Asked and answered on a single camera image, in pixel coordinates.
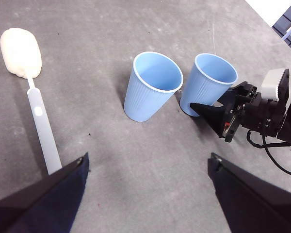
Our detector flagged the blue ribbed plastic cup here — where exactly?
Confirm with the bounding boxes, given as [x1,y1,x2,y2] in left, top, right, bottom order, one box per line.
[123,51,184,122]
[179,53,239,117]

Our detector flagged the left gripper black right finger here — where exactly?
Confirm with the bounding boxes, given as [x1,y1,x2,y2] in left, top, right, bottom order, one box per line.
[208,152,291,233]

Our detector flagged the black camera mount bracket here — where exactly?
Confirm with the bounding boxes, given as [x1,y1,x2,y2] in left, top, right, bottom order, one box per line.
[277,68,291,110]

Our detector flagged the dark metal frame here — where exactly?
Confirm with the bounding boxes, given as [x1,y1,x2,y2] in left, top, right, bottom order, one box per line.
[272,0,291,53]

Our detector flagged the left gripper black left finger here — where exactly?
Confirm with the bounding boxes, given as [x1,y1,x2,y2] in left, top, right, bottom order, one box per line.
[0,152,90,233]

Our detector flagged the black camera cable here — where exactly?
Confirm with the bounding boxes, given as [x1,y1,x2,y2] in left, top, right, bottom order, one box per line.
[246,130,291,178]

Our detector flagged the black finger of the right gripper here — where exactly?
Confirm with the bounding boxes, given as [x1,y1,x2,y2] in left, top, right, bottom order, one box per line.
[190,103,228,138]
[218,81,248,104]

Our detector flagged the sponge cup brush grey handle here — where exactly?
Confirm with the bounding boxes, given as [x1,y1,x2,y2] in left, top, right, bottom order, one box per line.
[0,28,63,175]

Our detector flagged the pale grey camera box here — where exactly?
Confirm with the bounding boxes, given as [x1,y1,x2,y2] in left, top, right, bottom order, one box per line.
[261,68,286,101]

